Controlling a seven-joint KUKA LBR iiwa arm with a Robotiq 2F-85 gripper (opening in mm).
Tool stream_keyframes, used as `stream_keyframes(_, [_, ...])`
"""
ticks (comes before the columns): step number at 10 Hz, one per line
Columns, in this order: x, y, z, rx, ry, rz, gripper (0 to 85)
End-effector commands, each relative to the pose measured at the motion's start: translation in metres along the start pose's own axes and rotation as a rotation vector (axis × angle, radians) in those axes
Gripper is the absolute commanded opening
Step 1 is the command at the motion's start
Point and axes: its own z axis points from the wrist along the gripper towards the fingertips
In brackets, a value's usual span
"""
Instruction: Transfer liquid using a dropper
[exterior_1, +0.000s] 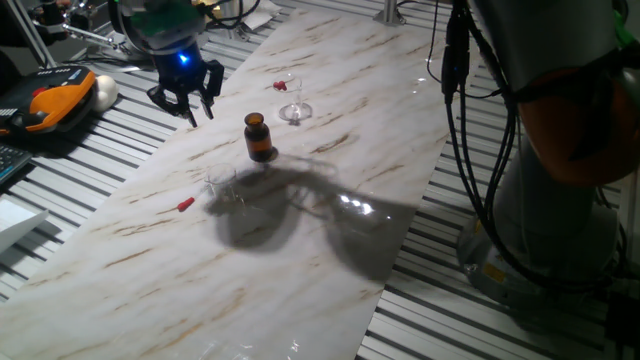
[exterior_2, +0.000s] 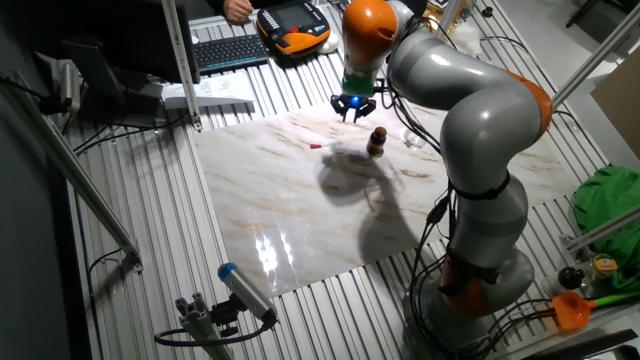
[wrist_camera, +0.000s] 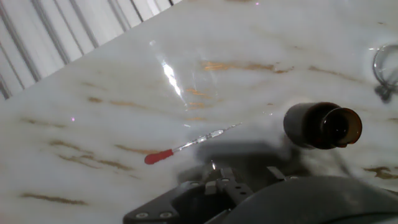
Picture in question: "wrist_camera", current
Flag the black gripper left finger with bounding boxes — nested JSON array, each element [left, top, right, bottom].
[[123, 167, 254, 224]]

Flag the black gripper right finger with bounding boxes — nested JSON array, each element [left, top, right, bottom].
[[266, 166, 299, 182]]

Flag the glass dropper red bulb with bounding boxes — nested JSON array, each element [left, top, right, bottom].
[[144, 122, 243, 166]]

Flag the brown glass bottle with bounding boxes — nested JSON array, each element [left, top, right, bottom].
[[282, 101, 363, 151]]

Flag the marble pattern sheet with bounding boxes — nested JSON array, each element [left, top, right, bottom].
[[0, 0, 398, 224]]

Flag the clear glass beaker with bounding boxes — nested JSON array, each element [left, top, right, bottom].
[[372, 43, 398, 103]]

